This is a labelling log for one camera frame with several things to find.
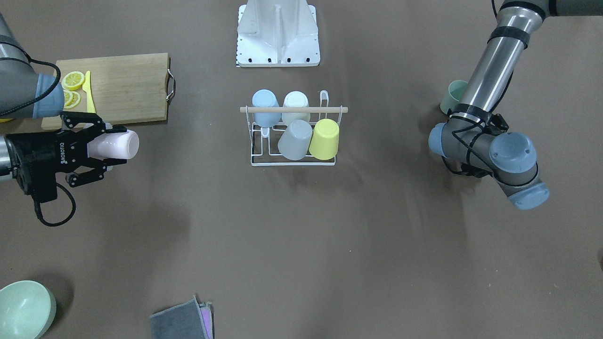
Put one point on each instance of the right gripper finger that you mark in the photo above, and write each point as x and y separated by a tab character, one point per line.
97	169
97	127

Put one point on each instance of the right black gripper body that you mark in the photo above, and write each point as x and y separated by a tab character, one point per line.
46	151

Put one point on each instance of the pink cup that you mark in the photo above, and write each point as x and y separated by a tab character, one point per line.
123	145

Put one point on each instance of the green cup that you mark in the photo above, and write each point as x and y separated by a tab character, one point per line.
452	96

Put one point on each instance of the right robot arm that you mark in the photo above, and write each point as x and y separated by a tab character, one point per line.
26	93

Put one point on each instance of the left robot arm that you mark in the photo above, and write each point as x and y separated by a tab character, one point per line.
477	142

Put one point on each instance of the blue cup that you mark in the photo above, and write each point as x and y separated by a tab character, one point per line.
265	98

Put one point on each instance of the grey cup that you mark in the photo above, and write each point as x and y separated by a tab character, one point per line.
295	141

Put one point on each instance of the white cup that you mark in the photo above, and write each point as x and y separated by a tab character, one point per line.
295	99

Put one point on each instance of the yellow cup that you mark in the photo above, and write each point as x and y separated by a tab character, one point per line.
325	140

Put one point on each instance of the lemon slice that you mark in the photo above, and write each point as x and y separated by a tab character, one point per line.
73	80
68	98
76	99

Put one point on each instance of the yellow plastic knife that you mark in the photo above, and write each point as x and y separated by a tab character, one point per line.
87	88

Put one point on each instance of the wooden cutting board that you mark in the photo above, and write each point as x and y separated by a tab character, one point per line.
126	89

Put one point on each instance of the green bowl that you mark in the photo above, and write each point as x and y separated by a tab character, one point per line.
27	310

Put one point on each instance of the grey folded cloth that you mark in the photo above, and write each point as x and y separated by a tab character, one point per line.
190	320

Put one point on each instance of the white wire cup holder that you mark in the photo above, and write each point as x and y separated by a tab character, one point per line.
263	141

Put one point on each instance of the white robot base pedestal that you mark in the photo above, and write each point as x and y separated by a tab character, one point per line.
277	33

